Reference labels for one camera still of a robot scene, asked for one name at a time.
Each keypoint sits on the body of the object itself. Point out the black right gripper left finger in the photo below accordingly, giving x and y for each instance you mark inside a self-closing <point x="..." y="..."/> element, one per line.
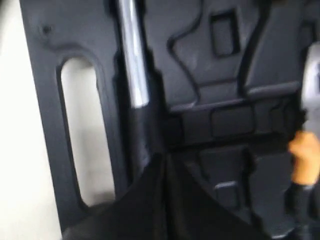
<point x="138" y="215"/>

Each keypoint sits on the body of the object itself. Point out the black plastic tool case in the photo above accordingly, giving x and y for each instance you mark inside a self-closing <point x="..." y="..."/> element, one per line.
<point x="228" y="77"/>

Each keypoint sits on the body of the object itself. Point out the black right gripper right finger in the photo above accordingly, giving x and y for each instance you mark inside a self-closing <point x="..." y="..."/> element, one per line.
<point x="192" y="214"/>

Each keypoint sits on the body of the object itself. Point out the orange handled needle-nose pliers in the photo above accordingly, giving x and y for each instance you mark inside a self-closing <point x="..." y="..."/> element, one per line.
<point x="305" y="146"/>

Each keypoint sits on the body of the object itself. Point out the black handled claw hammer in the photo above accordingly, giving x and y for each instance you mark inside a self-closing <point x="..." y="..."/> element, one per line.
<point x="145" y="130"/>

